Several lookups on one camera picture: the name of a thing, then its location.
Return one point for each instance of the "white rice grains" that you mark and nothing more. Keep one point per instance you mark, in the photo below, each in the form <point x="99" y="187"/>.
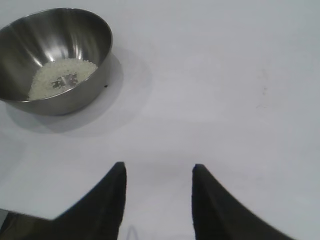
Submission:
<point x="45" y="80"/>

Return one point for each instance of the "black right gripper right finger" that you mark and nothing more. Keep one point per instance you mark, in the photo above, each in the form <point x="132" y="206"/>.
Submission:
<point x="215" y="215"/>

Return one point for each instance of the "stainless steel mixing bowl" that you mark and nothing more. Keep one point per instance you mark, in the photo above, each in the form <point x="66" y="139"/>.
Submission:
<point x="82" y="37"/>

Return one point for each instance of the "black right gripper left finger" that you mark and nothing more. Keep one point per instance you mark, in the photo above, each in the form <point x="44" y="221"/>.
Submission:
<point x="100" y="210"/>

